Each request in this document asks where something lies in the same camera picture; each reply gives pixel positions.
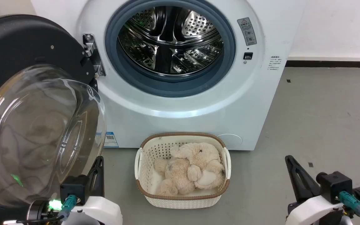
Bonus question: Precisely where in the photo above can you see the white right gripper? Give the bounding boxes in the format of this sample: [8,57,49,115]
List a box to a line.
[285,155,353,225]

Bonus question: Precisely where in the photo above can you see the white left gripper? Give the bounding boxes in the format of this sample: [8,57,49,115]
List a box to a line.
[61,156,123,225]

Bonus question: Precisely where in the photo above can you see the washer door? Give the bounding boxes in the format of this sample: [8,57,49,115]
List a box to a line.
[0,14,107,225]

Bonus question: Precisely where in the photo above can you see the white front-load washing machine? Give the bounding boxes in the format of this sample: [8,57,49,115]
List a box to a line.
[30,0,307,151]

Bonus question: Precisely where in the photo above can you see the metal door hinge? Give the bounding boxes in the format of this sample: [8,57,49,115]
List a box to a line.
[82,33,107,78]

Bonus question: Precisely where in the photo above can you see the blue QR code sticker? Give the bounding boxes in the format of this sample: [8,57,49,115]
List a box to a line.
[103,131,119,148]

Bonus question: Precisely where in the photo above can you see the white plastic laundry basket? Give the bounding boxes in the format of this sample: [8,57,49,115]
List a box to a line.
[134,132,232,209]

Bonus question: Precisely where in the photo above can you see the beige plush bear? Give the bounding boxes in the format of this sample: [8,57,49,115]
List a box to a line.
[154,157,197,197]

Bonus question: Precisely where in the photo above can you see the round white filter cover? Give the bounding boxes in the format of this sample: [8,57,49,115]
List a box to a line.
[217,134,243,151]

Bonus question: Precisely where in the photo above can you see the light cream plush bear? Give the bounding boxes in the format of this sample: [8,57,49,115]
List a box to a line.
[170,142,226,190]

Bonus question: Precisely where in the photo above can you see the small printed text label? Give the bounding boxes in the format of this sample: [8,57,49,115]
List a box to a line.
[268,56,283,72]

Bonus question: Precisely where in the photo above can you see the grey warning sticker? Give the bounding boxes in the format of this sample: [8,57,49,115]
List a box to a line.
[237,17,258,47]

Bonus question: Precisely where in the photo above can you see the stainless steel washer drum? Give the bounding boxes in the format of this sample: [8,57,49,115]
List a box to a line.
[117,6,224,77]

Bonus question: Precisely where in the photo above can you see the teal left connector cable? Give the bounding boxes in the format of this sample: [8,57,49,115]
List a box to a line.
[16,195,78,224]

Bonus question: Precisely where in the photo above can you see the teal connector cable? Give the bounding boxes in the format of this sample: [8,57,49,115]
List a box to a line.
[339,191,360,225]
[16,195,78,224]

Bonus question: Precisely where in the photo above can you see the teal right connector cable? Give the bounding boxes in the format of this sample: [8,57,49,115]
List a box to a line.
[339,191,360,225]

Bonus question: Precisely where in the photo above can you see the black wall baseboard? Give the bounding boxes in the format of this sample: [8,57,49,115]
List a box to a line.
[285,60,360,68]

